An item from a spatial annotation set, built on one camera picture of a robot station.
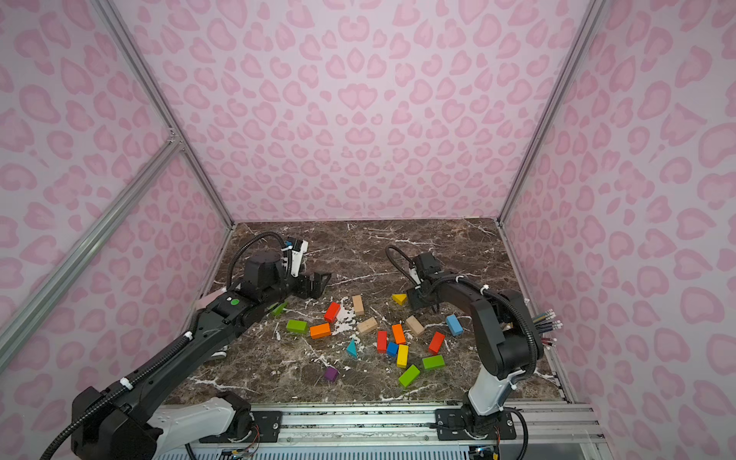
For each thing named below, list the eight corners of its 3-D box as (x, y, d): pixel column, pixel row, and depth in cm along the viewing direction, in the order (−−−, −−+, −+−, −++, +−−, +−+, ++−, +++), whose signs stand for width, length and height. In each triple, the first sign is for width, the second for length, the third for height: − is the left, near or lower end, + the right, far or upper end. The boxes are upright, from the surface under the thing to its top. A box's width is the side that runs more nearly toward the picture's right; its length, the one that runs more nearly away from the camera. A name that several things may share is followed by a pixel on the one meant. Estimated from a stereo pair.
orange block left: (312, 340, 90) (310, 337, 88) (310, 330, 92) (309, 326, 90) (331, 335, 91) (330, 332, 89) (330, 325, 93) (329, 322, 91)
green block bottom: (398, 380, 82) (398, 378, 80) (411, 365, 84) (412, 363, 83) (407, 389, 80) (407, 387, 79) (420, 374, 83) (421, 372, 81)
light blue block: (452, 337, 90) (454, 334, 88) (443, 320, 94) (445, 316, 92) (463, 333, 91) (465, 330, 89) (453, 316, 95) (455, 313, 93)
